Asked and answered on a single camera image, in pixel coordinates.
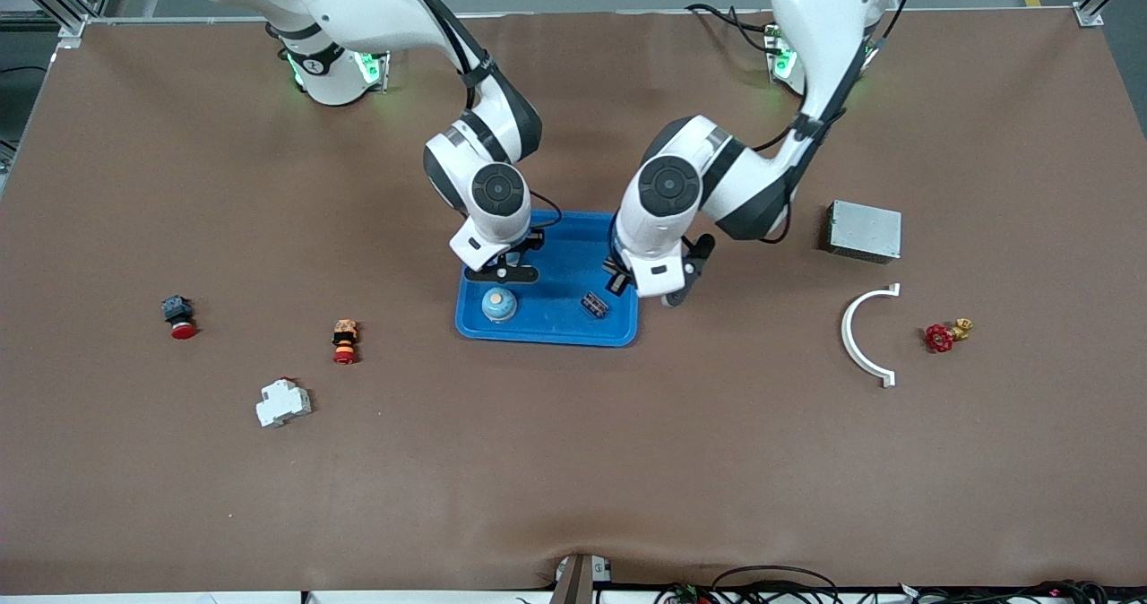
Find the light blue dome bell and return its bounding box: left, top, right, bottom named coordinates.
left=481, top=287, right=519, bottom=324

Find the white curved bracket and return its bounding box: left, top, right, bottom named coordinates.
left=841, top=283, right=901, bottom=388

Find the white circuit breaker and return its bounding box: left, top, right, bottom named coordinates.
left=255, top=376, right=313, bottom=428

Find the red button grey body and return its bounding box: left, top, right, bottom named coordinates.
left=161, top=295, right=199, bottom=341

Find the grey metal box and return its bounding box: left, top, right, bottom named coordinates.
left=826, top=200, right=903, bottom=265

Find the red handwheel brass valve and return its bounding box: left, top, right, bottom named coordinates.
left=924, top=318, right=974, bottom=355

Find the black left base cable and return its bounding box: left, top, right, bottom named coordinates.
left=686, top=2, right=780, bottom=58

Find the black cable bundle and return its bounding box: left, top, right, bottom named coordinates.
left=901, top=579, right=1147, bottom=604

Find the black looped cable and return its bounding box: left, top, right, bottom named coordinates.
left=712, top=565, right=841, bottom=604

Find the blue plastic tray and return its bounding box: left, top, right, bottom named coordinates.
left=454, top=210, right=641, bottom=348

